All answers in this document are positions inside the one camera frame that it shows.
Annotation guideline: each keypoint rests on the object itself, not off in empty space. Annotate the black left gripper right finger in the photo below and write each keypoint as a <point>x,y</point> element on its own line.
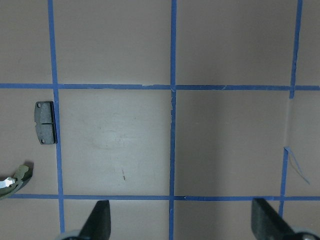
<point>266,224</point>

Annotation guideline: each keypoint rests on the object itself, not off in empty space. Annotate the olive curved brake shoe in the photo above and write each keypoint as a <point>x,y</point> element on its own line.
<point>10,185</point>

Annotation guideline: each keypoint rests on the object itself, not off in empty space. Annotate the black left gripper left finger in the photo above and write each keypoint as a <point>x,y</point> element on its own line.
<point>98,224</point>

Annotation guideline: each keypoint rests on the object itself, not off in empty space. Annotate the dark grey brake pad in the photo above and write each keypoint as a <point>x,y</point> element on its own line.
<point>45,124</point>

